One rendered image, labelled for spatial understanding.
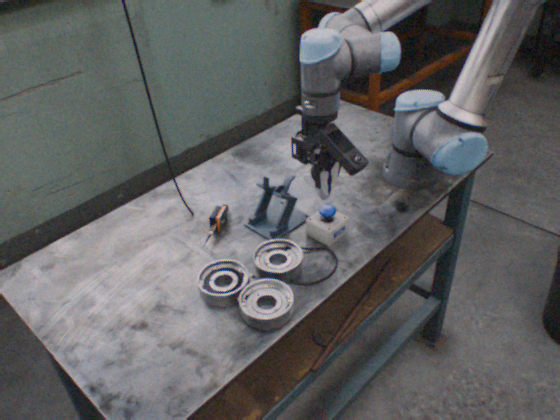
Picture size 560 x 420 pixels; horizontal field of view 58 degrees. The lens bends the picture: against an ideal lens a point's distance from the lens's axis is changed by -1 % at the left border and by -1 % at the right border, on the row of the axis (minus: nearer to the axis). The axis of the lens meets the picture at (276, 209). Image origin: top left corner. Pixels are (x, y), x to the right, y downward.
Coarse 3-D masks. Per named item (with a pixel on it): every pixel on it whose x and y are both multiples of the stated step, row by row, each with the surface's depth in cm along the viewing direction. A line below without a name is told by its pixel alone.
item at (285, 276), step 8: (272, 240) 112; (280, 240) 112; (256, 248) 110; (264, 248) 112; (296, 248) 111; (256, 256) 110; (272, 256) 111; (280, 256) 111; (288, 256) 110; (296, 256) 110; (256, 264) 106; (288, 264) 108; (296, 264) 106; (256, 272) 108; (264, 272) 105; (272, 272) 104; (280, 272) 104; (288, 272) 105; (296, 272) 106; (280, 280) 105; (288, 280) 107
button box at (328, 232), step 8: (312, 216) 118; (320, 216) 117; (336, 216) 117; (344, 216) 117; (312, 224) 116; (320, 224) 115; (328, 224) 115; (336, 224) 115; (344, 224) 116; (312, 232) 117; (320, 232) 115; (328, 232) 113; (336, 232) 115; (344, 232) 118; (320, 240) 117; (328, 240) 115; (336, 240) 117
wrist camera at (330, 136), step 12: (324, 132) 101; (336, 132) 103; (324, 144) 102; (336, 144) 101; (348, 144) 102; (336, 156) 101; (348, 156) 100; (360, 156) 101; (348, 168) 101; (360, 168) 100
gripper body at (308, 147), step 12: (300, 108) 104; (312, 120) 100; (324, 120) 100; (300, 132) 108; (312, 132) 105; (300, 144) 106; (312, 144) 104; (300, 156) 108; (312, 156) 105; (324, 156) 105; (324, 168) 107
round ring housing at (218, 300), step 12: (216, 264) 108; (228, 264) 108; (240, 264) 107; (204, 276) 106; (216, 276) 106; (228, 276) 106; (216, 288) 103; (228, 288) 103; (240, 288) 101; (216, 300) 101; (228, 300) 101
